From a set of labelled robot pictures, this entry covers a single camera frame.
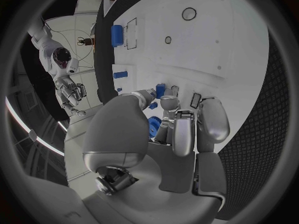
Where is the blue gear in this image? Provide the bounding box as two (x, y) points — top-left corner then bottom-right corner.
(148, 115), (162, 140)

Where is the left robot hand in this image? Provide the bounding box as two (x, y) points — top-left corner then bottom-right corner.
(81, 88), (231, 224)

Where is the white task board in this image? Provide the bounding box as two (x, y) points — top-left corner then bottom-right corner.
(111, 0), (270, 154)

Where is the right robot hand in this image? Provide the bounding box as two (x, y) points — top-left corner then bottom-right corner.
(54, 76), (88, 117)

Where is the blue block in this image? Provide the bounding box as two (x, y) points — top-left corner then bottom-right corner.
(155, 83), (166, 100)

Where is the thick blue cylinder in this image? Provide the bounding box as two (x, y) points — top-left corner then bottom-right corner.
(110, 24), (124, 48)

